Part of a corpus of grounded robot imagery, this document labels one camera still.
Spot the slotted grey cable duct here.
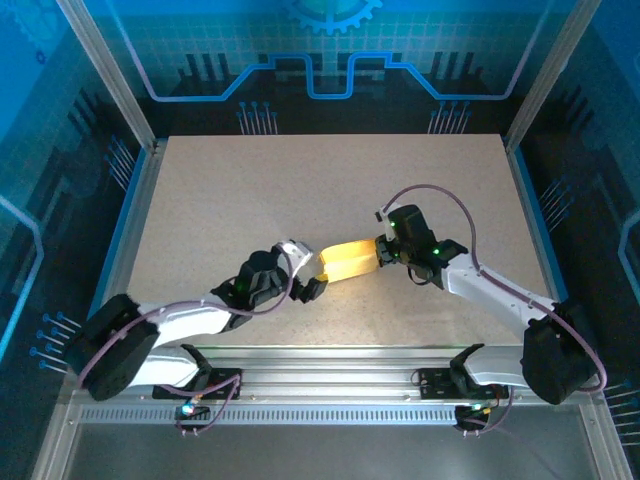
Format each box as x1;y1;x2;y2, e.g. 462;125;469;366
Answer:
78;406;585;427

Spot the aluminium side rail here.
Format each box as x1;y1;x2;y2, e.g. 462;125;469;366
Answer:
83;141;169;364
501;134;571;311

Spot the aluminium frame post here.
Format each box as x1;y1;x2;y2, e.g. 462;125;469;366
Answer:
502;0;605;152
53;0;160;152

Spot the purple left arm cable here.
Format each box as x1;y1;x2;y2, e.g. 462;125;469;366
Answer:
76;246;297;439

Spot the yellow paper box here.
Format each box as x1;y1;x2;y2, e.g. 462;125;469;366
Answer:
313;238;383;284

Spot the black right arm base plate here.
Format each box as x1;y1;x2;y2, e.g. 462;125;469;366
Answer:
412;367;516;402

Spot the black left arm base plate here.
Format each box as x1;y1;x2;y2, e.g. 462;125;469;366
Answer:
151;366;244;402

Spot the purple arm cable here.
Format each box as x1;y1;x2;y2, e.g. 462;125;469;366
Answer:
76;246;297;439
381;184;609;439

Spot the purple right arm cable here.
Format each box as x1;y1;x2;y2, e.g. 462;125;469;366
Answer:
381;184;609;439

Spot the grey metal panel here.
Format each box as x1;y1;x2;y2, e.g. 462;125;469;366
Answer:
29;394;636;480

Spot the small LED controller board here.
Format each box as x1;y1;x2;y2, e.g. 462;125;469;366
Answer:
453;399;502;422
174;399;212;422

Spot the aluminium mounting rail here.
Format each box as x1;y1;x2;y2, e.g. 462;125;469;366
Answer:
63;344;604;407

